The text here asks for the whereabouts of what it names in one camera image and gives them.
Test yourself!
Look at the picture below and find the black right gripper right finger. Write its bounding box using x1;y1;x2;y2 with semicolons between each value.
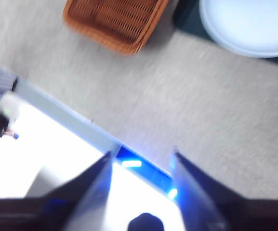
170;149;278;231

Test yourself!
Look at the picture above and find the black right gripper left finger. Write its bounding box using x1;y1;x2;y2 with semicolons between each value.
0;151;113;231

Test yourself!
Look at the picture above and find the blue round plate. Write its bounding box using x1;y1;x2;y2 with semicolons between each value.
199;0;278;58

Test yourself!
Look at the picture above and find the brown wicker basket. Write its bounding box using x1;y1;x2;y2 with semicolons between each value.
63;0;171;56

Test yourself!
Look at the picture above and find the black rectangular tray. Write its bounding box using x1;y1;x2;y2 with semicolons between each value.
173;0;278;69

